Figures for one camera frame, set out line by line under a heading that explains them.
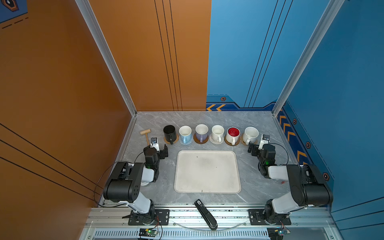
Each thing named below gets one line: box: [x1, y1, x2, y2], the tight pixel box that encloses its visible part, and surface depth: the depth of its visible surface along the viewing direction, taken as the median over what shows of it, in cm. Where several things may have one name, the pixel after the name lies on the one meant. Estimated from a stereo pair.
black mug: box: [163, 124, 177, 145], surface depth 99 cm
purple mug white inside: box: [195, 124, 209, 143], surface depth 99 cm
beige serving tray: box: [174, 150, 242, 194], surface depth 91 cm
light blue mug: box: [178, 125, 192, 144], surface depth 98 cm
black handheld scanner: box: [194, 199, 218, 231], surface depth 75 cm
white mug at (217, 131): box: [211, 124, 225, 143], surface depth 98 cm
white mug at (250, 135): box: [242, 126, 260, 145], surface depth 98 cm
